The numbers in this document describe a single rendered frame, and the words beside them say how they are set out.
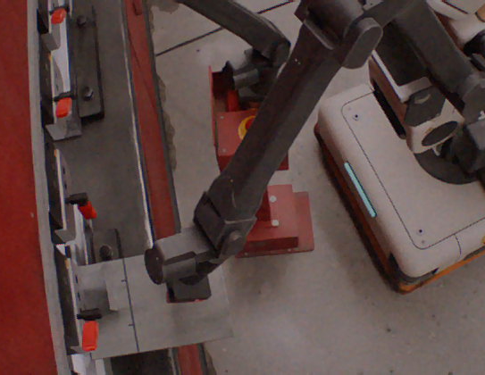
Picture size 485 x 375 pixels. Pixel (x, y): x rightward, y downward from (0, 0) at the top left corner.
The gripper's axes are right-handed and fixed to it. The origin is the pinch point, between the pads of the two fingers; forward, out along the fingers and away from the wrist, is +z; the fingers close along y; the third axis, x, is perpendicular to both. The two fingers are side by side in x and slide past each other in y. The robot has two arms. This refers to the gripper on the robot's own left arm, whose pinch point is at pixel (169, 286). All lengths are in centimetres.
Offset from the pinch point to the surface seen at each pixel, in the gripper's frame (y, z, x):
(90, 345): 12.8, -11.4, -19.6
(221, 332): 9.3, -0.6, 8.0
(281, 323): -11, 79, 69
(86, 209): -13.5, -2.4, -14.2
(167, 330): 7.1, 4.2, -0.1
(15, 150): -12.3, -25.5, -31.4
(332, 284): -20, 70, 85
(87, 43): -63, 17, -4
